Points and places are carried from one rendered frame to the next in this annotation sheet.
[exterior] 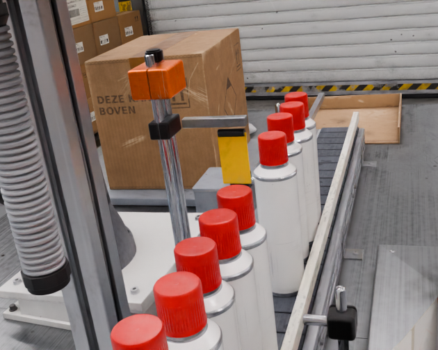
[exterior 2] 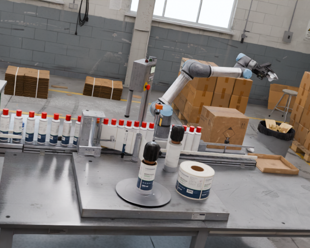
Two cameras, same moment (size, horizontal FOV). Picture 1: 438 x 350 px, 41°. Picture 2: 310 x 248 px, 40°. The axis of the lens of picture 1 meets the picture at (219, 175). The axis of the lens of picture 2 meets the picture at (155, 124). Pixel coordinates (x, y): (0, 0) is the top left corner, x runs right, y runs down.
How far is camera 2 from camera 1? 2.56 m
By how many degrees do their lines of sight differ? 49
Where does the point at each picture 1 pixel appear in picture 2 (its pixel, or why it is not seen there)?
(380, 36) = not seen: outside the picture
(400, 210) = (218, 170)
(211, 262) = (136, 123)
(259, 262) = (148, 133)
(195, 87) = (211, 122)
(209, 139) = (209, 135)
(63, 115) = (142, 103)
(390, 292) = not seen: hidden behind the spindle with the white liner
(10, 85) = (130, 96)
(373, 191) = (226, 167)
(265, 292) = (148, 138)
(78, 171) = (141, 110)
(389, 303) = not seen: hidden behind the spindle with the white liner
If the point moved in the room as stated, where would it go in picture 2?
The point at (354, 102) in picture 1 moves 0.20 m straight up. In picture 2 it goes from (289, 165) to (296, 140)
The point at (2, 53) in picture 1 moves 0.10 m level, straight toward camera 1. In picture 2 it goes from (130, 93) to (120, 94)
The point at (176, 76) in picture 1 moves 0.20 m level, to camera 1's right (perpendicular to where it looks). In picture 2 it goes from (159, 107) to (176, 117)
